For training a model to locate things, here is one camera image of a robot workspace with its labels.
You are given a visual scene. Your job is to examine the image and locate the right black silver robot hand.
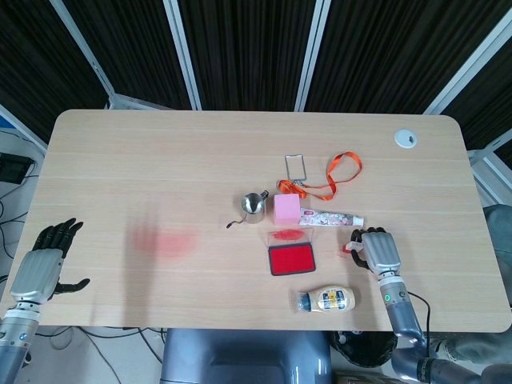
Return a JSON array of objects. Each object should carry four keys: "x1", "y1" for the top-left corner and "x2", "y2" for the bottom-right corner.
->
[{"x1": 350, "y1": 226, "x2": 402, "y2": 275}]

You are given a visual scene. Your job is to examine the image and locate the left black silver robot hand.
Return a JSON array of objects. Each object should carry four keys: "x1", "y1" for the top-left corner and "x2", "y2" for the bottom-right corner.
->
[{"x1": 10, "y1": 218, "x2": 91, "y2": 303}]

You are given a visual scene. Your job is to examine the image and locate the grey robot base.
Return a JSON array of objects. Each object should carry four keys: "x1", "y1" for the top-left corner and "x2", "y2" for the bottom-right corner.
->
[{"x1": 161, "y1": 328, "x2": 335, "y2": 384}]

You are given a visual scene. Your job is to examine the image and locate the red ink pad clear lid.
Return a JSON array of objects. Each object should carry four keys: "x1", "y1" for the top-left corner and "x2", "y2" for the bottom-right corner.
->
[{"x1": 266, "y1": 226, "x2": 316, "y2": 276}]

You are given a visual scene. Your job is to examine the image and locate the floral toothpaste tube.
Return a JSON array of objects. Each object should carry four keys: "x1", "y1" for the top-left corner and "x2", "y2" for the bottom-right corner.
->
[{"x1": 299, "y1": 208, "x2": 366, "y2": 229}]

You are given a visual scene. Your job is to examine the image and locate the mayonnaise squeeze bottle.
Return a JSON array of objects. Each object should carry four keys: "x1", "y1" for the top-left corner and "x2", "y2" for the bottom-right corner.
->
[{"x1": 296, "y1": 284, "x2": 360, "y2": 314}]

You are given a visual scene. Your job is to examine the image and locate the pink foam cube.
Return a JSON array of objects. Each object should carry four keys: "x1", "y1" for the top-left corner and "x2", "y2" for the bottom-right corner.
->
[{"x1": 273, "y1": 194, "x2": 302, "y2": 227}]

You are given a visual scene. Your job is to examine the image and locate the black waste bin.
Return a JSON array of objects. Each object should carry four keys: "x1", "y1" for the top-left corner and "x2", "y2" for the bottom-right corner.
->
[{"x1": 334, "y1": 330, "x2": 399, "y2": 368}]

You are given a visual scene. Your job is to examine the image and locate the black electronics box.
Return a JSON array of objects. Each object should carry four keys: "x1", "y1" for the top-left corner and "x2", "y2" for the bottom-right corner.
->
[{"x1": 0, "y1": 154, "x2": 35, "y2": 185}]

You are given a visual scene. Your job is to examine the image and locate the person in grey clothing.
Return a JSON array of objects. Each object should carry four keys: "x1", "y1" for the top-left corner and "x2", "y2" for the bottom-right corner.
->
[{"x1": 482, "y1": 203, "x2": 512, "y2": 309}]

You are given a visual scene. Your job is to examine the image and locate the clear badge holder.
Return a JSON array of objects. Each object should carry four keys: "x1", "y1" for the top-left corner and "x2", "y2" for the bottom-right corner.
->
[{"x1": 284, "y1": 154, "x2": 308, "y2": 182}]

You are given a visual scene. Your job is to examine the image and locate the stainless steel gooseneck pitcher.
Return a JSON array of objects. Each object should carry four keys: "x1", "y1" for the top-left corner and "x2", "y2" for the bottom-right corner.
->
[{"x1": 225, "y1": 190, "x2": 269, "y2": 230}]

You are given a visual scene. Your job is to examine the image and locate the orange lanyard strap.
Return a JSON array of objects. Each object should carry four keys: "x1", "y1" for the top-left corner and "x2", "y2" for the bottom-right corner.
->
[{"x1": 278, "y1": 151, "x2": 364, "y2": 202}]

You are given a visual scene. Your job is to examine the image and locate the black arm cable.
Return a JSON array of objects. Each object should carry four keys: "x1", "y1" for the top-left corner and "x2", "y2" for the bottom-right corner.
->
[{"x1": 406, "y1": 293, "x2": 432, "y2": 355}]

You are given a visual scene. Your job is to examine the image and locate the white desk cable grommet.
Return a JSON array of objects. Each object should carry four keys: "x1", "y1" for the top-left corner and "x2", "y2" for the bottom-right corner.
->
[{"x1": 394, "y1": 129, "x2": 418, "y2": 149}]

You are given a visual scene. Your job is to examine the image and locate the grey partition frame post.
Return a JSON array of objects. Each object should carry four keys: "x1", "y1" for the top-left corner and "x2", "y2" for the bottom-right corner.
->
[
  {"x1": 50, "y1": 0, "x2": 117, "y2": 109},
  {"x1": 294, "y1": 0, "x2": 333, "y2": 112},
  {"x1": 162, "y1": 0, "x2": 202, "y2": 111},
  {"x1": 423, "y1": 18, "x2": 512, "y2": 115}
]

